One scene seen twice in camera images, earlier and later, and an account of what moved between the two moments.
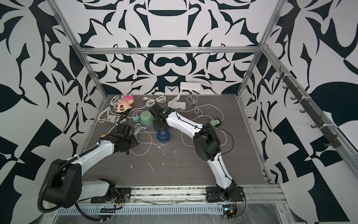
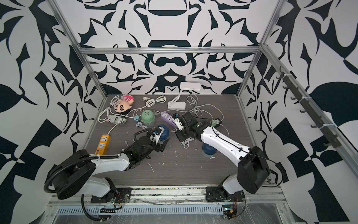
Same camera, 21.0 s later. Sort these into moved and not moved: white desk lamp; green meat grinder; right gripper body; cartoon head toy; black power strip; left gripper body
Moved: right gripper body; left gripper body
Not moved: cartoon head toy; black power strip; green meat grinder; white desk lamp
